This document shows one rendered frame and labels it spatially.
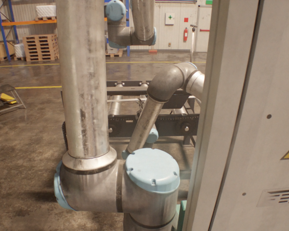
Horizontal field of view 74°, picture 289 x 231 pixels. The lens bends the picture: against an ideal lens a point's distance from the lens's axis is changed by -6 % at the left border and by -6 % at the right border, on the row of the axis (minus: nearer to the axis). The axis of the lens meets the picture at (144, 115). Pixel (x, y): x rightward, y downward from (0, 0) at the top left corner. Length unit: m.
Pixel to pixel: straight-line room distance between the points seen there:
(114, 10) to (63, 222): 1.80
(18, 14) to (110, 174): 11.51
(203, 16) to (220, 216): 10.61
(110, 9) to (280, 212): 0.95
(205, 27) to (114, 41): 10.00
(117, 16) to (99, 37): 0.52
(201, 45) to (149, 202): 10.59
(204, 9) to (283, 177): 10.57
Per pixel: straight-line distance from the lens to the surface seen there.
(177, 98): 1.60
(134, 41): 1.03
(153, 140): 1.28
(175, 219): 0.70
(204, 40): 10.99
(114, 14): 1.01
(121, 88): 1.52
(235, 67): 0.29
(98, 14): 0.50
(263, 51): 0.30
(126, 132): 1.69
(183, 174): 2.00
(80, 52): 0.48
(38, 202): 2.40
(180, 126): 1.64
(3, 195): 2.66
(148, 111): 0.99
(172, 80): 0.90
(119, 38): 1.03
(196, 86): 0.94
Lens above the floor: 1.66
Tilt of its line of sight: 27 degrees down
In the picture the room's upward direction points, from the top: straight up
